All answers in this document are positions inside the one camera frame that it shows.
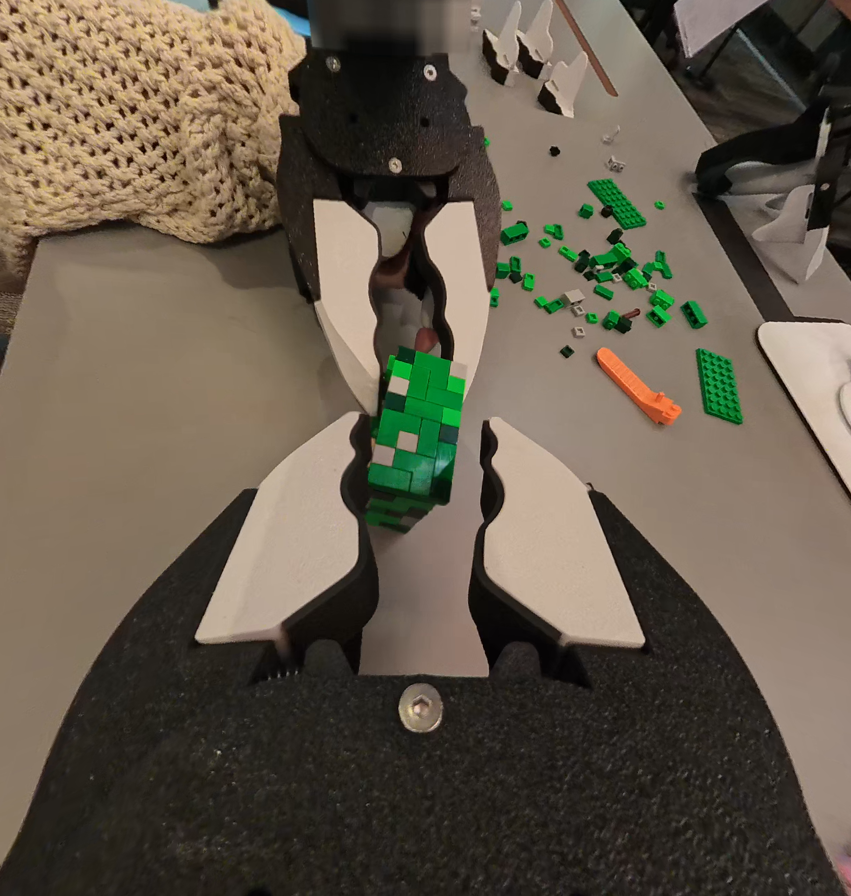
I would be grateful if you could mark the long green lego plate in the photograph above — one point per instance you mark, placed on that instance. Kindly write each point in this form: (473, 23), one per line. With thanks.
(719, 385)
(618, 204)

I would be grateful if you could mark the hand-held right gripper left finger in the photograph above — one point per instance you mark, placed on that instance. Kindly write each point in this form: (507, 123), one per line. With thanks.
(285, 560)

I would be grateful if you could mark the black and white object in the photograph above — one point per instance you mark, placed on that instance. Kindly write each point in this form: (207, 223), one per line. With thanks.
(789, 238)

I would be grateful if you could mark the white table mat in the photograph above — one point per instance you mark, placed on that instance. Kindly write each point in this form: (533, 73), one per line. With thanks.
(796, 378)

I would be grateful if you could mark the person's left hand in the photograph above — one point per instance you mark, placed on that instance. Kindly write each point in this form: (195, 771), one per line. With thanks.
(426, 341)

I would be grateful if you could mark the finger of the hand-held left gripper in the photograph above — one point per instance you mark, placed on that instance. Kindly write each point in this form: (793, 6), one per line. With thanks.
(341, 294)
(464, 280)

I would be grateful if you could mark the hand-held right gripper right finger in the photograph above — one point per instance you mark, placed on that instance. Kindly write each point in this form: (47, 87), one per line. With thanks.
(558, 560)

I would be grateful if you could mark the pile of small green bricks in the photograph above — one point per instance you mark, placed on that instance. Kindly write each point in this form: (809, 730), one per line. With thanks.
(635, 278)

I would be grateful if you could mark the brown wooden stick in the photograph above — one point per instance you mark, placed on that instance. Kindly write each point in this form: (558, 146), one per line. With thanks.
(590, 49)

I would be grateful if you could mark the orange brick separator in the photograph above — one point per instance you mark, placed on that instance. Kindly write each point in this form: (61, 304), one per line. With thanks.
(649, 406)

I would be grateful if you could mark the green lego creeper figure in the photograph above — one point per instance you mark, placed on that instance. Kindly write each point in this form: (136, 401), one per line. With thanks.
(418, 434)

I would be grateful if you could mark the white wedge part black base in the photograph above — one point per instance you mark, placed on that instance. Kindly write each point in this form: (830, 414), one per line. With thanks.
(541, 31)
(569, 77)
(495, 63)

